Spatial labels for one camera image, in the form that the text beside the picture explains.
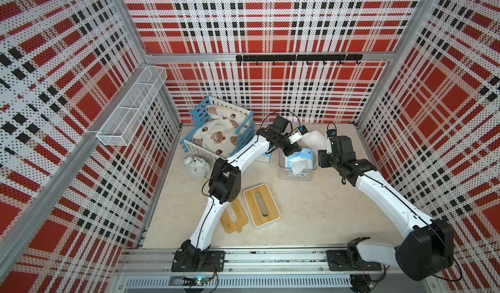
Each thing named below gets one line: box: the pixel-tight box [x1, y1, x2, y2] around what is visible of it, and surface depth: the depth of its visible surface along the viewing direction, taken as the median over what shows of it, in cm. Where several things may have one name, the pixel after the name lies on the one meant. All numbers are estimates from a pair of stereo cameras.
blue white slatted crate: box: [179, 95, 256, 165], surface depth 106 cm
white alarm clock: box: [183, 155, 211, 179], surface depth 92 cm
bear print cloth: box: [191, 104, 251, 159], surface depth 107 cm
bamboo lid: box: [220, 197, 249, 234], surface depth 86 cm
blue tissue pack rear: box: [255, 153, 273, 163], surface depth 103 cm
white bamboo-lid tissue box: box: [243, 183, 281, 230], surface depth 85 cm
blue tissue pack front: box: [285, 147, 315, 176], surface depth 92 cm
